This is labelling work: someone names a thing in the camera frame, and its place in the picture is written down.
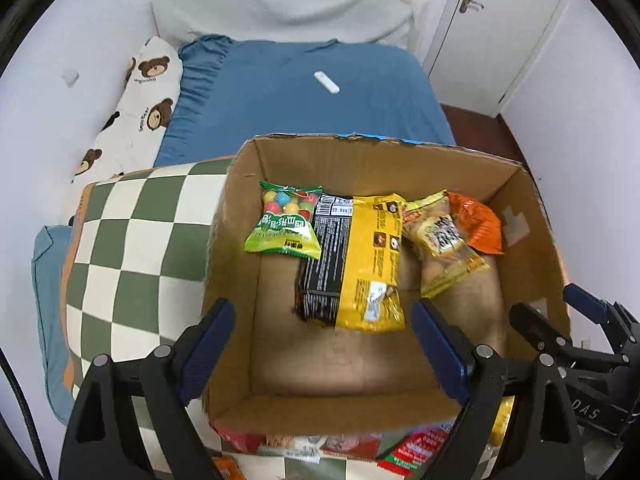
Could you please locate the clear biscuit packet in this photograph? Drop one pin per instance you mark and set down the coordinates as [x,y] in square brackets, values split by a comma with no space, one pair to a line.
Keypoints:
[440,245]

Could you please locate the white door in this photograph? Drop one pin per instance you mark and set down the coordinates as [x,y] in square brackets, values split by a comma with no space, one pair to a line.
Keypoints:
[480,50]

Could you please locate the white quilted headboard cushion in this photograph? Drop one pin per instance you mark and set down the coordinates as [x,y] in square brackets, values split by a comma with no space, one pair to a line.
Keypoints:
[300,10]

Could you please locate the white remote control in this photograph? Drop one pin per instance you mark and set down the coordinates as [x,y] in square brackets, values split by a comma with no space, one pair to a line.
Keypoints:
[326,82]

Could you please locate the black snack packet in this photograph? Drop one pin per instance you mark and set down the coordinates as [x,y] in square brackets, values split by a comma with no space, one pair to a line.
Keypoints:
[320,270]

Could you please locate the yellow striped snack packet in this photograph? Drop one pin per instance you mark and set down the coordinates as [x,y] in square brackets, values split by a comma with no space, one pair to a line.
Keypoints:
[502,420]

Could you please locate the brown red snack packet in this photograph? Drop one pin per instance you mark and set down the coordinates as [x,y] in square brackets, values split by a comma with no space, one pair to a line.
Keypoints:
[350,445]

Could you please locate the cardboard box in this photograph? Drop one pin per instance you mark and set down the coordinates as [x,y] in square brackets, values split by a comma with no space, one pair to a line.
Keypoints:
[325,360]

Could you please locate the green candy packet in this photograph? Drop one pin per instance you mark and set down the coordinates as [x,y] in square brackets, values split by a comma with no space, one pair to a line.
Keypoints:
[282,235]

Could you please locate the red packet with green edge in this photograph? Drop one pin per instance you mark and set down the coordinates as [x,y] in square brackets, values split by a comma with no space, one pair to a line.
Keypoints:
[410,452]

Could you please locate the bear print pillow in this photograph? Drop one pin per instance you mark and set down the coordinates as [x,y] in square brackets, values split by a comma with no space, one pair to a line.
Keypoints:
[145,110]

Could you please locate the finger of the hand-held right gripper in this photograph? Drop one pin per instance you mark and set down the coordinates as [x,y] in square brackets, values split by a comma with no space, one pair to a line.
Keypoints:
[535,325]
[585,300]

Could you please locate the small red snack packet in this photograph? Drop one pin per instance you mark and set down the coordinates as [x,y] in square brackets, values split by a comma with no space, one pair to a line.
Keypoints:
[240,440]

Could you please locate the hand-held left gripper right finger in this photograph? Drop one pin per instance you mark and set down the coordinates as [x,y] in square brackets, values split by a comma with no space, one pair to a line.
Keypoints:
[440,347]

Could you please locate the orange packet with blue label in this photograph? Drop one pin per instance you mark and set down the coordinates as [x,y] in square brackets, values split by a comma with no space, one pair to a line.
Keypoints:
[227,467]

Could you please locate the light blue cloth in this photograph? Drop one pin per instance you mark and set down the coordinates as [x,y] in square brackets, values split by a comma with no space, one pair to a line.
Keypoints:
[47,310]

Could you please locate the green checkered blanket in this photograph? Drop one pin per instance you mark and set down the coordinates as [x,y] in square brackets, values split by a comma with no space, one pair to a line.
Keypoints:
[125,260]

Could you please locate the pinkish white snack packet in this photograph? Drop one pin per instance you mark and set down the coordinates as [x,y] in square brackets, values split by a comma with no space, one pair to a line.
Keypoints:
[295,447]

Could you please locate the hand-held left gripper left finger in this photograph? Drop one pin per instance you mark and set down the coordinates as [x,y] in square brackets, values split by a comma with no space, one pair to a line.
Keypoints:
[210,347]

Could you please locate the orange snack packet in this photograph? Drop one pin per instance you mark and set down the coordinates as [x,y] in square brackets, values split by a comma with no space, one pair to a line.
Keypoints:
[480,225]

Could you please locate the blue bed sheet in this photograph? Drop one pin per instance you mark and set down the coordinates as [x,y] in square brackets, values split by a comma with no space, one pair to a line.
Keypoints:
[300,110]

